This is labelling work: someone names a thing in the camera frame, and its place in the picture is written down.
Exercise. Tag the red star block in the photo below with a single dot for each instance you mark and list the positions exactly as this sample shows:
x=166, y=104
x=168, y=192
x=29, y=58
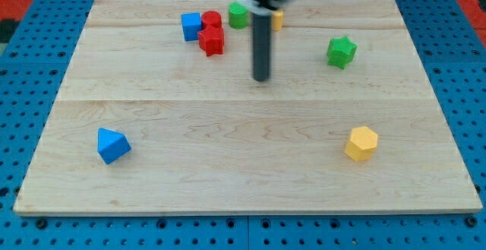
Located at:
x=212, y=40

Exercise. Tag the yellow hexagon block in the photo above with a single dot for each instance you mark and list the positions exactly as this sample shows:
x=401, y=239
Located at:
x=361, y=144

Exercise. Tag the red cylinder block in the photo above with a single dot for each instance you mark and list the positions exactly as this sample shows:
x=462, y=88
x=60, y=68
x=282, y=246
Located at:
x=211, y=18

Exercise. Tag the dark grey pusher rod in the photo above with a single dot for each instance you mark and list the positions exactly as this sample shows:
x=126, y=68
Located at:
x=261, y=46

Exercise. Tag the green star block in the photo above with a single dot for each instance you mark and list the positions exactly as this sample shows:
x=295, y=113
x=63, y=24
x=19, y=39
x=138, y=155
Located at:
x=340, y=52

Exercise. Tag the blue triangle block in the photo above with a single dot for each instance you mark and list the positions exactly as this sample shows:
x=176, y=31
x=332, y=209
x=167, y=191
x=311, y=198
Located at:
x=111, y=145

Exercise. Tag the green cylinder block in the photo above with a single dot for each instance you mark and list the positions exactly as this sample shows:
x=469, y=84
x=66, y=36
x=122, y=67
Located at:
x=238, y=15

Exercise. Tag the light wooden board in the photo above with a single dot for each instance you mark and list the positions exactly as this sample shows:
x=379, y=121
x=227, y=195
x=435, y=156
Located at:
x=207, y=139

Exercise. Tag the small yellow block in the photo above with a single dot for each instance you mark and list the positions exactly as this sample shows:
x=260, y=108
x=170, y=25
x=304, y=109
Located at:
x=277, y=19

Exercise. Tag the blue cube block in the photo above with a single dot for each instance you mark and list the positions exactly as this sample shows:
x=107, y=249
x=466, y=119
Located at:
x=191, y=25

